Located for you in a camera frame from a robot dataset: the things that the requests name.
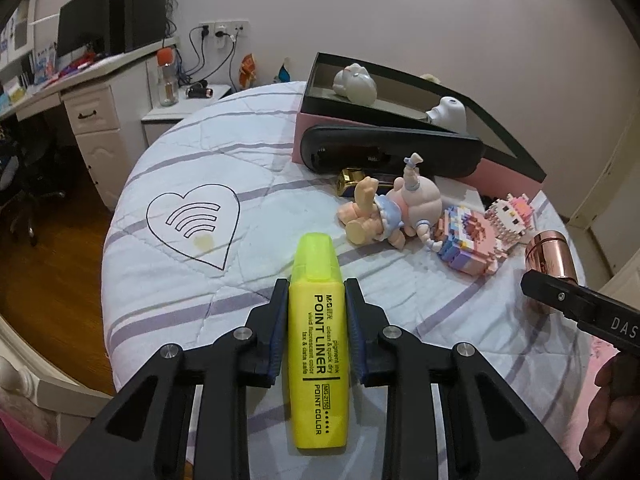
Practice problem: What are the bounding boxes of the person's right hand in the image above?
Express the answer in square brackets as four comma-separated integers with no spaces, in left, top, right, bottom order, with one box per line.
[579,354,640,468]

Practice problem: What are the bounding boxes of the white wall outlet strip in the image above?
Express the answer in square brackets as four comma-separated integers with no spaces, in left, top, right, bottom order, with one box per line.
[199,20,250,51]

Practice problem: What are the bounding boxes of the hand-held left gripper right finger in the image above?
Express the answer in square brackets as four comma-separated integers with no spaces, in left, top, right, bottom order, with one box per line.
[344,277,582,480]

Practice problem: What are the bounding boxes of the pile of books and papers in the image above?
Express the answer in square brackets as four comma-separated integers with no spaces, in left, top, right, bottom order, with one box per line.
[27,42,103,88]

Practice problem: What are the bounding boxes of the pink white block figure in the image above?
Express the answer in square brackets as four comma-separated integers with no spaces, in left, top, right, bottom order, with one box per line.
[484,193,533,255]

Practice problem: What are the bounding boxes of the white glass-door cabinet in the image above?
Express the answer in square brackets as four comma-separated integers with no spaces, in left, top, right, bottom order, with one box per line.
[0,0,41,76]

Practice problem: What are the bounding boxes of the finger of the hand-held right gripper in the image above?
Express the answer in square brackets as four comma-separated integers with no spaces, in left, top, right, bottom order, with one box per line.
[520,270,640,353]

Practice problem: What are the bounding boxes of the black power cables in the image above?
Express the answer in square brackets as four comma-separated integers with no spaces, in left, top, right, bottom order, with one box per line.
[177,27,241,88]

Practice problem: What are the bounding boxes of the black office chair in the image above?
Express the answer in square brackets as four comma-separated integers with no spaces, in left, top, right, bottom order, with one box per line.
[0,125,66,246]

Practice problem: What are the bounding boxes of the round white figurine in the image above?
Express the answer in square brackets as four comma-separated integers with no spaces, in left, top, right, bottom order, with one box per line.
[332,63,377,106]

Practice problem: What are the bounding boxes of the pink box with black rim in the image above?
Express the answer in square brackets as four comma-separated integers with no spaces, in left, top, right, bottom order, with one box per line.
[291,52,548,196]

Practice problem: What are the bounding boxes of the white nightstand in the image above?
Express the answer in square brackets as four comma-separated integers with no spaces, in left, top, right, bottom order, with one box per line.
[141,82,233,148]

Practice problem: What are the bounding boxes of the pink printed blanket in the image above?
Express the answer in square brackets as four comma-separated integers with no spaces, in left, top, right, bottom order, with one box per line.
[575,335,618,461]

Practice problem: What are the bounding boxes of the small gold object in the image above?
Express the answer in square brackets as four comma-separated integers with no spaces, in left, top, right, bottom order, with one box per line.
[336,167,396,197]

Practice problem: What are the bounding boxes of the clear bottle with orange cap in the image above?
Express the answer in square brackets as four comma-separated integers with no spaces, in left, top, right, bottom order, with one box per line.
[156,49,180,107]

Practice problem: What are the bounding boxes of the rose gold cylinder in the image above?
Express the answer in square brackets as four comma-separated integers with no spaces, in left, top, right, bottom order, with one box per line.
[524,230,579,314]

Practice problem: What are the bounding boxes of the baby doll figure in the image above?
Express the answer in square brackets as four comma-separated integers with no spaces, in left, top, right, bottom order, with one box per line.
[335,154,443,252]

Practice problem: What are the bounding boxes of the tall white figurine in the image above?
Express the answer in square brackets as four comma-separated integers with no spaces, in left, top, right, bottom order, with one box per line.
[426,97,468,132]

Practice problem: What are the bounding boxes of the white desk with drawers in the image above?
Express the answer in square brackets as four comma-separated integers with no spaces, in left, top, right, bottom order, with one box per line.
[0,35,181,211]

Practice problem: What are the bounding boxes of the black remote control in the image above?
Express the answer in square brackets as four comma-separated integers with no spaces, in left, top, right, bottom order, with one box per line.
[300,125,485,179]

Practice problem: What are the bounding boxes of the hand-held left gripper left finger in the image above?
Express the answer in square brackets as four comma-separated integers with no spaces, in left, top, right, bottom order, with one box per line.
[50,277,292,480]

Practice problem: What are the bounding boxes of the yellow highlighter pen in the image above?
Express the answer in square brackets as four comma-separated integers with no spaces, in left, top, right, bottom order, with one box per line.
[287,232,348,450]

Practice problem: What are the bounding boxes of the cream bed footboard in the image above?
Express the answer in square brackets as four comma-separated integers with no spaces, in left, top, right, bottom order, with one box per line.
[0,315,116,416]

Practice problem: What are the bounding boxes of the pink clothing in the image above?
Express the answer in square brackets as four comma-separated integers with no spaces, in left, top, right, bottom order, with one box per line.
[0,407,66,480]

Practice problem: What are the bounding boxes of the purple block cake toy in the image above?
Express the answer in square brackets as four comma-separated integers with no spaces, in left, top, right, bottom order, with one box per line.
[431,205,501,277]

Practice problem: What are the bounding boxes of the black computer monitor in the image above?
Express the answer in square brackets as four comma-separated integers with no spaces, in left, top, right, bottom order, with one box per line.
[56,0,111,58]

